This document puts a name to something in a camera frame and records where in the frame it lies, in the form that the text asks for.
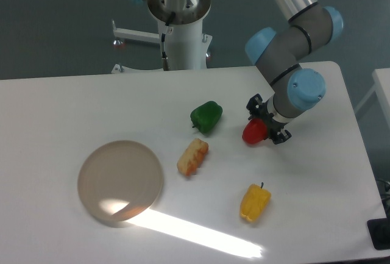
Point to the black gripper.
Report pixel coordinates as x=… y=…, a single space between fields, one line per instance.
x=266 y=112

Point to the orange toy bread piece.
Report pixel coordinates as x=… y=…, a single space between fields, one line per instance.
x=192 y=157

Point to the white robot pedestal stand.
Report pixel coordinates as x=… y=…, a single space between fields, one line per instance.
x=183 y=44

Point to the white side table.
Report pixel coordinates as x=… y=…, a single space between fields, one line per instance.
x=381 y=81

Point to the beige round plate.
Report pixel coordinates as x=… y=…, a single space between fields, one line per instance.
x=119 y=180

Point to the yellow toy pepper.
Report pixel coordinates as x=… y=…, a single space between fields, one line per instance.
x=254 y=202

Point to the green toy pepper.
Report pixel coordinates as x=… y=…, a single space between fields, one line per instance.
x=206 y=116

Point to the red toy pepper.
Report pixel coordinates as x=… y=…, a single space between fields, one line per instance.
x=255 y=131

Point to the black box at table edge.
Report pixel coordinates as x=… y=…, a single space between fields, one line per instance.
x=379 y=233

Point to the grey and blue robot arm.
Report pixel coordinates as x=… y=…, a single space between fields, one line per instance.
x=277 y=55

